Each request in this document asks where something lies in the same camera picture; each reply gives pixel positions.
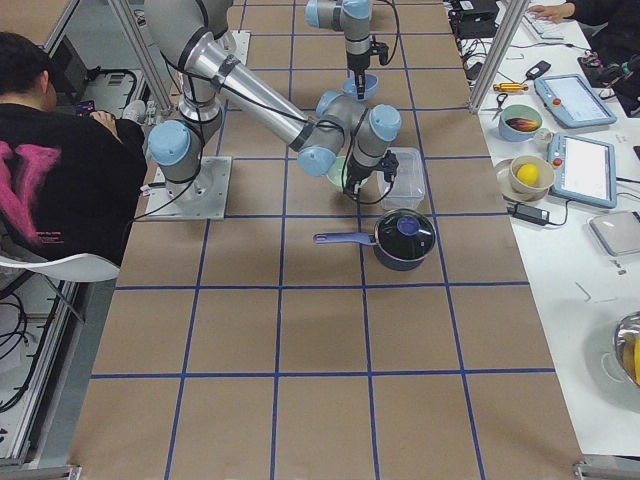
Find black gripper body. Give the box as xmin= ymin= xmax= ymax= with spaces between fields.
xmin=346 ymin=160 xmax=373 ymax=193
xmin=347 ymin=50 xmax=371 ymax=81

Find green bowl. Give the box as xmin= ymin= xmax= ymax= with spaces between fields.
xmin=326 ymin=156 xmax=347 ymax=193

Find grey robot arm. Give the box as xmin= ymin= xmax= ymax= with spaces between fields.
xmin=305 ymin=0 xmax=389 ymax=101
xmin=144 ymin=1 xmax=401 ymax=200

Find blue bowl with fruit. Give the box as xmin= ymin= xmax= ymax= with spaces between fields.
xmin=498 ymin=104 xmax=542 ymax=142

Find beige bowl with lemon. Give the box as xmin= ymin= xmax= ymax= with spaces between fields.
xmin=508 ymin=155 xmax=555 ymax=195

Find steel bowl with bananas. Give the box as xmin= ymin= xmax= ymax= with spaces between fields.
xmin=613 ymin=312 xmax=639 ymax=386

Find clear plastic food container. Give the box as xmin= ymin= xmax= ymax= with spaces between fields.
xmin=380 ymin=147 xmax=425 ymax=211

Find glass saucepan lid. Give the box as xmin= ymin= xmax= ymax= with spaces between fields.
xmin=374 ymin=209 xmax=435 ymax=271

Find dark blue saucepan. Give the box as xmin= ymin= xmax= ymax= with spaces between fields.
xmin=313 ymin=208 xmax=436 ymax=271

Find black scissors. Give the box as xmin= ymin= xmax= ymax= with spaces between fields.
xmin=493 ymin=92 xmax=509 ymax=119

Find beige plate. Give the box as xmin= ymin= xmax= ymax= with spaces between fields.
xmin=494 ymin=159 xmax=549 ymax=202

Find yellow lemon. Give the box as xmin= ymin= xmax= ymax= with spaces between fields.
xmin=515 ymin=163 xmax=539 ymax=186

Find black power adapter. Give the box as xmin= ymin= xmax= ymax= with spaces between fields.
xmin=507 ymin=203 xmax=549 ymax=226

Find teach pendant tablet far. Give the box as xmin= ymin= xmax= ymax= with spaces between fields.
xmin=533 ymin=74 xmax=617 ymax=129

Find teach pendant tablet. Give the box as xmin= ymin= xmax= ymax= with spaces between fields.
xmin=547 ymin=133 xmax=617 ymax=209
xmin=533 ymin=74 xmax=617 ymax=129

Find teach pendant tablet near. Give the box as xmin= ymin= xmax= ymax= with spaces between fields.
xmin=547 ymin=133 xmax=617 ymax=209

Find white kitchen scale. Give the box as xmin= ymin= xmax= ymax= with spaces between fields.
xmin=588 ymin=211 xmax=640 ymax=256

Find white chair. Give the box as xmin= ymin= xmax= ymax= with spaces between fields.
xmin=0 ymin=252 xmax=121 ymax=321

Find seated person in black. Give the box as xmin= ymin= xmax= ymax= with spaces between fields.
xmin=1 ymin=32 xmax=147 ymax=264

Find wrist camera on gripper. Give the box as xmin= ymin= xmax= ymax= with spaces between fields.
xmin=371 ymin=39 xmax=389 ymax=66
xmin=380 ymin=150 xmax=399 ymax=183

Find aluminium frame post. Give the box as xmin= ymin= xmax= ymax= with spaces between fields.
xmin=468 ymin=0 xmax=529 ymax=114

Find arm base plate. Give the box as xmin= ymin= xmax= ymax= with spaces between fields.
xmin=141 ymin=156 xmax=232 ymax=221

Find orange handled tool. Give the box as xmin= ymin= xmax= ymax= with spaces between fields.
xmin=492 ymin=82 xmax=529 ymax=93

